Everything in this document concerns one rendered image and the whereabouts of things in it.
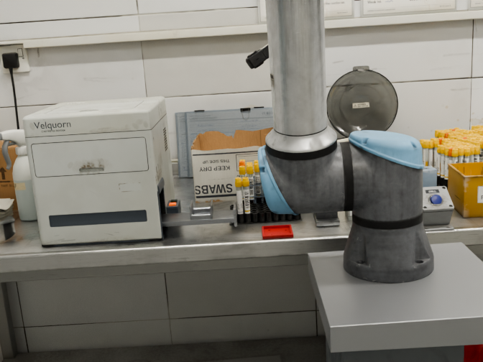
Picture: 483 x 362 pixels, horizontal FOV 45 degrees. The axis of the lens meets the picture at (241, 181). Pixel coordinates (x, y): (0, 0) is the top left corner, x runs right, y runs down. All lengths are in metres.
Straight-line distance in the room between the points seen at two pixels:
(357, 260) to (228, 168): 0.68
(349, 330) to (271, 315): 1.29
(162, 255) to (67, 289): 0.90
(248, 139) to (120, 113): 0.66
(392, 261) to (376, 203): 0.10
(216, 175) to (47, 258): 0.50
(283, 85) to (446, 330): 0.42
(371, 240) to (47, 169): 0.73
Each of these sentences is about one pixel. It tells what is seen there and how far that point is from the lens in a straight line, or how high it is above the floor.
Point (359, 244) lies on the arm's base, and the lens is 1.00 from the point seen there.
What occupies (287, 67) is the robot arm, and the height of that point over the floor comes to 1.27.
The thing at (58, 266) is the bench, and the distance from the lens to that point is 1.38.
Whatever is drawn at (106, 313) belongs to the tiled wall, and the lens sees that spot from 2.18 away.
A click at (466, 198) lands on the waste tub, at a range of 1.44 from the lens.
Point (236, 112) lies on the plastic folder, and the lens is 1.89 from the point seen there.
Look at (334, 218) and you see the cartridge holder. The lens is 1.38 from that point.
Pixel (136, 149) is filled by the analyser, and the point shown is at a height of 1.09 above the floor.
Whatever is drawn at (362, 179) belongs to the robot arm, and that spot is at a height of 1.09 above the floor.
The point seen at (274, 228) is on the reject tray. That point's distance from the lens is 1.37.
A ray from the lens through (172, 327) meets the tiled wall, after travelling 2.17.
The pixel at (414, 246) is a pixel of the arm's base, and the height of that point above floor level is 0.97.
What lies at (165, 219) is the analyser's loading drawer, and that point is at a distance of 1.37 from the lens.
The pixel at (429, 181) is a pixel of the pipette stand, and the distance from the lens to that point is 1.48.
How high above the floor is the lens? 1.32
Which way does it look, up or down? 14 degrees down
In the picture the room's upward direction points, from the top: 4 degrees counter-clockwise
